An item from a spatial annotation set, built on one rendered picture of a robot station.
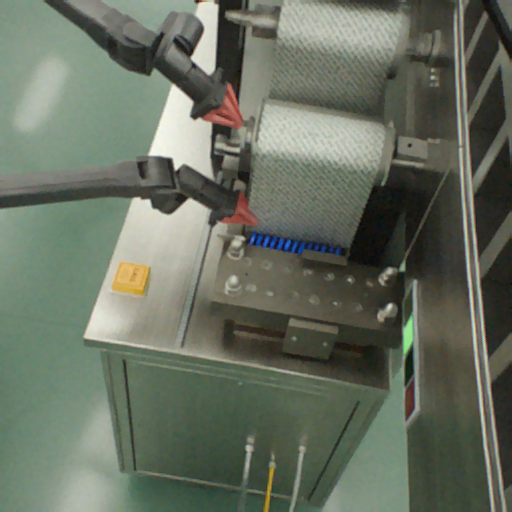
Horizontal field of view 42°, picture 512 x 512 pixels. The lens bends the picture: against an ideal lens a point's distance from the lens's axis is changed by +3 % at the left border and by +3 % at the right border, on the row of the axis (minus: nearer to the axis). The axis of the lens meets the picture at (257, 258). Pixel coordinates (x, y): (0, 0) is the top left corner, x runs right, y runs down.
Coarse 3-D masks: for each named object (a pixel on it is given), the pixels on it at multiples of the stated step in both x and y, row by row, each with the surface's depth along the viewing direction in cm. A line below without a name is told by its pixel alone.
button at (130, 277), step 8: (120, 264) 147; (128, 264) 147; (136, 264) 147; (120, 272) 145; (128, 272) 145; (136, 272) 146; (144, 272) 146; (112, 280) 144; (120, 280) 144; (128, 280) 144; (136, 280) 144; (144, 280) 145; (112, 288) 144; (120, 288) 144; (128, 288) 143; (136, 288) 143
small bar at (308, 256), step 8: (304, 256) 138; (312, 256) 138; (320, 256) 138; (328, 256) 138; (336, 256) 139; (344, 256) 139; (320, 264) 138; (328, 264) 138; (336, 264) 138; (344, 264) 137
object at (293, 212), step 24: (264, 192) 132; (288, 192) 131; (312, 192) 130; (336, 192) 129; (264, 216) 138; (288, 216) 137; (312, 216) 136; (336, 216) 135; (360, 216) 134; (312, 240) 142; (336, 240) 141
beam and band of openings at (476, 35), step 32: (480, 32) 109; (480, 64) 113; (480, 96) 101; (480, 128) 105; (480, 160) 100; (480, 192) 95; (480, 224) 92; (480, 256) 89; (480, 288) 86; (480, 320) 83
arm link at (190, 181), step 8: (184, 168) 131; (192, 168) 132; (184, 176) 130; (192, 176) 131; (200, 176) 132; (184, 184) 130; (192, 184) 131; (200, 184) 131; (184, 192) 132; (192, 192) 132; (200, 192) 133
